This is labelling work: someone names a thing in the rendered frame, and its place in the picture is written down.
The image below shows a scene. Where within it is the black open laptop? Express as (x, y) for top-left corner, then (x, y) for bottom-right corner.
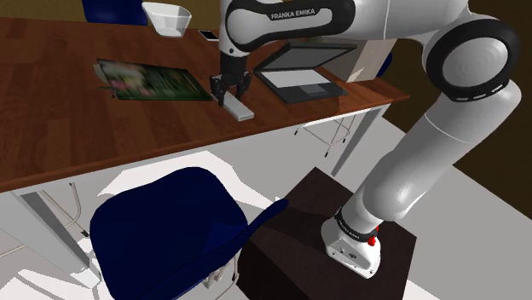
(252, 42), (358, 106)

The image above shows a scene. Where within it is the brown wooden table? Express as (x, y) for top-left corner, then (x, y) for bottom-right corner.
(0, 16), (411, 290)

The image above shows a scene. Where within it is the white bowl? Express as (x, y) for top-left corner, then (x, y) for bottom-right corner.
(142, 1), (193, 39)

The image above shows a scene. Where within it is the blue chair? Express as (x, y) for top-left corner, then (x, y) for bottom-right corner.
(81, 0), (149, 27)
(89, 166), (290, 300)

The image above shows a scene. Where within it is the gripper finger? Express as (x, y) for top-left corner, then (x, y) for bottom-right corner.
(234, 71), (253, 103)
(209, 75), (228, 108)

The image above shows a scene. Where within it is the green picture book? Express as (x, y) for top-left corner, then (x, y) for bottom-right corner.
(95, 58), (213, 102)

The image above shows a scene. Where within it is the dark robot stand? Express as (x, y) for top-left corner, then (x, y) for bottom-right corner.
(235, 166), (418, 300)

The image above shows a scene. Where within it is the beige box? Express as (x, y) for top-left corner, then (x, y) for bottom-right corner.
(319, 38), (398, 84)

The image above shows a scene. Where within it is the grey remote control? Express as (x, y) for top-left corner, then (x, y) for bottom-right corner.
(213, 91), (256, 123)

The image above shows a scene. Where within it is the white smartphone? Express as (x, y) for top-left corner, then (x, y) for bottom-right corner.
(197, 29), (221, 43)

